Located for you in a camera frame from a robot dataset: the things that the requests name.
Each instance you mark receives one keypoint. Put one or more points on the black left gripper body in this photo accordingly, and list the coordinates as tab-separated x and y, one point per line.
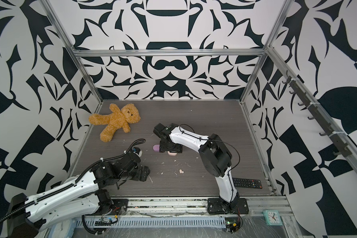
136	174

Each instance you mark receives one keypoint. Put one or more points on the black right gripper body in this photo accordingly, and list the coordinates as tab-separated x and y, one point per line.
164	147

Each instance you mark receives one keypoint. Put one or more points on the purple earbud charging case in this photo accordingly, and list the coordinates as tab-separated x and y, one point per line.
156	148

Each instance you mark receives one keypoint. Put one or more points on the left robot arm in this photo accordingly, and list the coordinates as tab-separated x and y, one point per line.
82	195

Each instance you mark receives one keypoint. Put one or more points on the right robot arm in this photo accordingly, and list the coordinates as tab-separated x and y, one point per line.
215	157

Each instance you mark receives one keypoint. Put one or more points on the pink earbud charging case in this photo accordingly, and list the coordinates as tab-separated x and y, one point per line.
172	153

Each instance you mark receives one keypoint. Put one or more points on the brown teddy bear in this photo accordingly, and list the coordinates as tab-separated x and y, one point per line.
118	119

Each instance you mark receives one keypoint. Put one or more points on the black remote control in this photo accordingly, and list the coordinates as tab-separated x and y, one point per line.
247	183

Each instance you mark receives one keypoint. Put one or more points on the small green desk clock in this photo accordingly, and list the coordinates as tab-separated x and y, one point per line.
272	218

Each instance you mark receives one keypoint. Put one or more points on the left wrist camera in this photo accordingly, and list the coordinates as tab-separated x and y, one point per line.
137	151

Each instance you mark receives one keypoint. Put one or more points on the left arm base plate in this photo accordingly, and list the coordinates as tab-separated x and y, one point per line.
119	206

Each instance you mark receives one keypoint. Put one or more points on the white cable duct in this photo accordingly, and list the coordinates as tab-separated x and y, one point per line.
161	222

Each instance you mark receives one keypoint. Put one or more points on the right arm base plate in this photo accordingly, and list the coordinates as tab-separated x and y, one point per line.
217	206

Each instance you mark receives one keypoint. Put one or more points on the aluminium frame corner post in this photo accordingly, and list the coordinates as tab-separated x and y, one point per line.
253	77

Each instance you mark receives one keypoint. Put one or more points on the wall hook rail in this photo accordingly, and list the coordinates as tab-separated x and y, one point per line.
319	114

